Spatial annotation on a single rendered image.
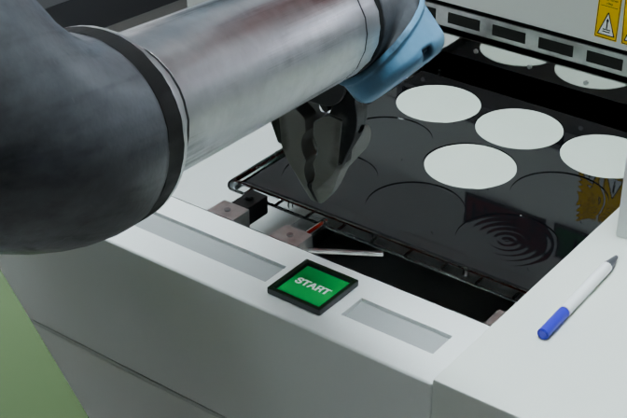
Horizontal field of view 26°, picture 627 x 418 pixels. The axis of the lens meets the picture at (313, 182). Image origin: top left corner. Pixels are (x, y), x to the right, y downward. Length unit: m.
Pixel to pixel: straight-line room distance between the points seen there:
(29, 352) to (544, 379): 0.44
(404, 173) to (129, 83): 0.89
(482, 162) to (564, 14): 0.23
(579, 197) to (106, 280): 0.50
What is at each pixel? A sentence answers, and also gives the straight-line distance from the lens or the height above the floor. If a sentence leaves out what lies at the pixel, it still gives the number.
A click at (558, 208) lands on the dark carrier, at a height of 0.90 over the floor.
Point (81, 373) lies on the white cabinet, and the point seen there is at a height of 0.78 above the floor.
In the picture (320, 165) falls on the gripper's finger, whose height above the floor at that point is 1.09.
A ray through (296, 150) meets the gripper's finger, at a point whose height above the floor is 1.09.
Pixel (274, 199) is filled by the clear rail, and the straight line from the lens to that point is 1.40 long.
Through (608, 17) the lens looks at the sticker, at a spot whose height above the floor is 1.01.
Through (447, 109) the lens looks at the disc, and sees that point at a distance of 1.59.
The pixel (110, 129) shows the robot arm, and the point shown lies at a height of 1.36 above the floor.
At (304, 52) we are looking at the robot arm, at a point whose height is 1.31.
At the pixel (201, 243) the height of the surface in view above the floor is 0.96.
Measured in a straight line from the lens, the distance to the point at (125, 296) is 1.26.
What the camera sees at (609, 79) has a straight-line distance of 1.60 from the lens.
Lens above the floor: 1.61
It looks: 30 degrees down
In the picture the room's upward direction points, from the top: straight up
